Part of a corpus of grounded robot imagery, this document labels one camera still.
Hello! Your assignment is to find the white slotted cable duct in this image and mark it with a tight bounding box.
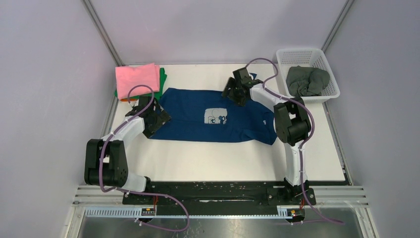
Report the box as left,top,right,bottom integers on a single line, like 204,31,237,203
84,206,294,220

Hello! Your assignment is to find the blue printed t-shirt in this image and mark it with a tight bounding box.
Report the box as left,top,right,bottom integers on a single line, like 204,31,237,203
151,88,277,145

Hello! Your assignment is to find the grey crumpled t-shirt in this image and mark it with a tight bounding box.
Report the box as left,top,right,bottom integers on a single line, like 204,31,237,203
286,66,330,97

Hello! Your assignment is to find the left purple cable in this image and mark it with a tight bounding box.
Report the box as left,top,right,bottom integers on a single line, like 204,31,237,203
98,84,190,233

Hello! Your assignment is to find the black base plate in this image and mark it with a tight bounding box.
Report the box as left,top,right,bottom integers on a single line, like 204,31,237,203
122,181,316,216

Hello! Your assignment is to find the orange folded t-shirt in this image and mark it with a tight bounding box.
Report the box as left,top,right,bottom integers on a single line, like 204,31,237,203
120,97,139,102

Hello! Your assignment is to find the pink folded t-shirt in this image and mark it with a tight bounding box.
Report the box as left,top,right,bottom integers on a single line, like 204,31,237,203
115,63,160,100

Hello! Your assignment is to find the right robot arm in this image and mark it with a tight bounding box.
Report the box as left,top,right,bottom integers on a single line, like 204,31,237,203
222,67,312,207

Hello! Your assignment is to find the green folded t-shirt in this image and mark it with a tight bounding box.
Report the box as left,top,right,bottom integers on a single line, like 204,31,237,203
114,66,167,100

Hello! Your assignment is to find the white plastic basket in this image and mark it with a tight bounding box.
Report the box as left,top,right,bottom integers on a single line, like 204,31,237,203
276,48,340,103

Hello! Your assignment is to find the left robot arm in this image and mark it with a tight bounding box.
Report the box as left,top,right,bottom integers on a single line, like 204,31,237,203
84,96,171,204

